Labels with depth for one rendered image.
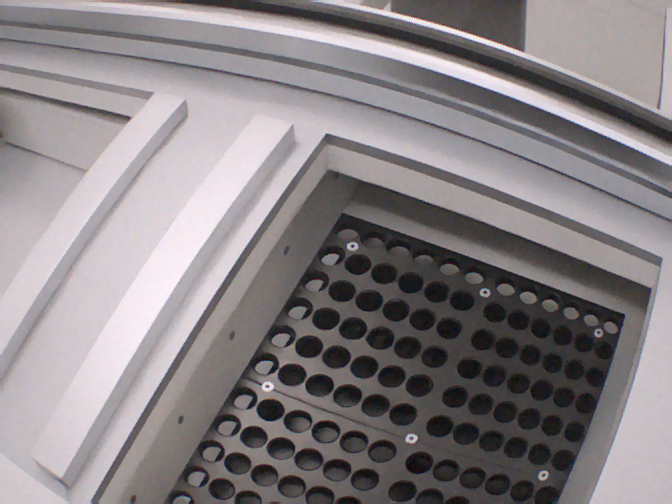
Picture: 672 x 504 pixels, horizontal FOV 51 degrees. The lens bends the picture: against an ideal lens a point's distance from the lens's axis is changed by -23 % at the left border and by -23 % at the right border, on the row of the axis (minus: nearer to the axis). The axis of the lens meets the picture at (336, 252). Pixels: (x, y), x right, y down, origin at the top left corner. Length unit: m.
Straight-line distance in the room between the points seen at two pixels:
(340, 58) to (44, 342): 0.22
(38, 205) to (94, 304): 0.25
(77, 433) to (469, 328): 0.21
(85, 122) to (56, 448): 0.31
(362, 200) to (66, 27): 0.26
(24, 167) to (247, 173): 0.31
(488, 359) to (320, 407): 0.08
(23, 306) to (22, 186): 0.27
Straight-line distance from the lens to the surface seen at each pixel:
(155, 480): 0.43
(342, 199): 0.55
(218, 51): 0.49
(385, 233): 0.46
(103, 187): 0.43
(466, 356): 0.42
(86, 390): 0.36
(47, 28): 0.59
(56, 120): 0.62
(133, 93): 0.51
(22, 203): 0.65
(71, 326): 0.39
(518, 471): 0.39
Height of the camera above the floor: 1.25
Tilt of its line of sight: 50 degrees down
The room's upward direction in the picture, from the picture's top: 3 degrees counter-clockwise
